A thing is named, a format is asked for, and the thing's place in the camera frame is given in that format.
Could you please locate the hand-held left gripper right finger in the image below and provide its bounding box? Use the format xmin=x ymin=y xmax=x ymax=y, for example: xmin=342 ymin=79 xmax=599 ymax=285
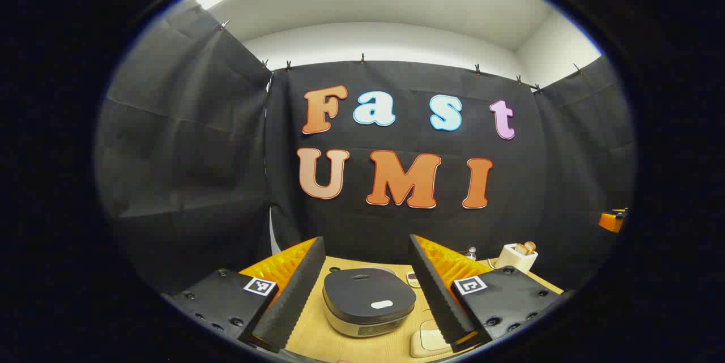
xmin=408 ymin=234 xmax=567 ymax=353

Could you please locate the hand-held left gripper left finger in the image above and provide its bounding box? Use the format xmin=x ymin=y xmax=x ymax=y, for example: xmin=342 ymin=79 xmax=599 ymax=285
xmin=161 ymin=237 xmax=326 ymax=353

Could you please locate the black rice cooker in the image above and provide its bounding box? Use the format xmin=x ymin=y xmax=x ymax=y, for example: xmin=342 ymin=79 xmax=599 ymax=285
xmin=322 ymin=266 xmax=417 ymax=338

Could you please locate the white rectangular tray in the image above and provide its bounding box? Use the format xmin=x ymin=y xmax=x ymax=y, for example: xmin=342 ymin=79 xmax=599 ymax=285
xmin=410 ymin=319 xmax=454 ymax=359

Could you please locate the white toaster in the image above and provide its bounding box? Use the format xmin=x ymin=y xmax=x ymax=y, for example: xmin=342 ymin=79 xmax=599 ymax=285
xmin=494 ymin=243 xmax=539 ymax=274

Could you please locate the black backdrop cloth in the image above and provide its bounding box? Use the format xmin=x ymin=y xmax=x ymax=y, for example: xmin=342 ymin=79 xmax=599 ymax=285
xmin=95 ymin=3 xmax=638 ymax=296

